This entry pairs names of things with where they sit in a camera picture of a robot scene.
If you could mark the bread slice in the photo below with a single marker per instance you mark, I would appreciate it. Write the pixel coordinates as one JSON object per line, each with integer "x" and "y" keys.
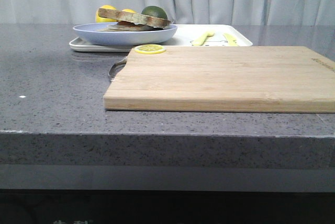
{"x": 137, "y": 19}
{"x": 119, "y": 27}

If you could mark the light blue round plate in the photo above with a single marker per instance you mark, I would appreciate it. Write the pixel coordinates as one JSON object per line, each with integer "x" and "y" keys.
{"x": 95, "y": 34}

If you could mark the fried egg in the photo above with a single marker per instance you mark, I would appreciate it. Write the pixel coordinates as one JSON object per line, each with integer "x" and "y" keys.
{"x": 125, "y": 23}

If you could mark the white rectangular tray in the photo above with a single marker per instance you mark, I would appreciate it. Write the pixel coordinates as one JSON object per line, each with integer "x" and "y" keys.
{"x": 184, "y": 35}

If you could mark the wooden cutting board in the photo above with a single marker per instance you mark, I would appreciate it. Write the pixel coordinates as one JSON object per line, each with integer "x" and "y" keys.
{"x": 275, "y": 79}

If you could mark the lemon slice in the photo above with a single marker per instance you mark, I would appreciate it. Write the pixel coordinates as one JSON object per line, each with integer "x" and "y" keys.
{"x": 150, "y": 49}

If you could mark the yellow plastic spoon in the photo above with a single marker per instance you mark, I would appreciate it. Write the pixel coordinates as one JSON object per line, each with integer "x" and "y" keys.
{"x": 202, "y": 38}

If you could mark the yellow plastic knife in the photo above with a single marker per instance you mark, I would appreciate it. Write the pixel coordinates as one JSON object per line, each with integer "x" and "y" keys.
{"x": 231, "y": 40}

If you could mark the green lime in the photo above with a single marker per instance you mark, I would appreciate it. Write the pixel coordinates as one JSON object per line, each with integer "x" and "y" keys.
{"x": 155, "y": 11}

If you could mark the right yellow lemon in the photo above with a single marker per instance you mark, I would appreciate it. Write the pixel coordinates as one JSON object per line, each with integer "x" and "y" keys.
{"x": 130, "y": 11}

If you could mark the metal cutting board handle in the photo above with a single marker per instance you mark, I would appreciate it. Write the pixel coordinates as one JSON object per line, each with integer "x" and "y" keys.
{"x": 115, "y": 68}

